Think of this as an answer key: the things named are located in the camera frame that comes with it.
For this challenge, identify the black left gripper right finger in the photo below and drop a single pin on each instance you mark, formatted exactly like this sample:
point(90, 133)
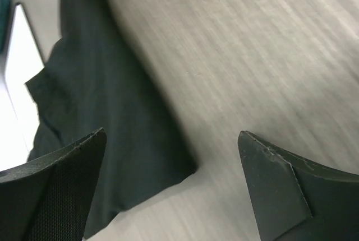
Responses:
point(294, 198)

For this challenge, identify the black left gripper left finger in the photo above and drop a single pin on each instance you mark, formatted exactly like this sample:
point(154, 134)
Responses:
point(49, 198)

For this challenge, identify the black floral print t-shirt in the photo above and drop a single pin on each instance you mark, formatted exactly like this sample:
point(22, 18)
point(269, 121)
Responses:
point(92, 80)

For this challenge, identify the white tray board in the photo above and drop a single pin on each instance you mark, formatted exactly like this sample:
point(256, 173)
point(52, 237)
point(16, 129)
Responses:
point(23, 62)

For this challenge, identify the teal laundry basket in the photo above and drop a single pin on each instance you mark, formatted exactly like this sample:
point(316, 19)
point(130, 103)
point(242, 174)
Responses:
point(4, 14)

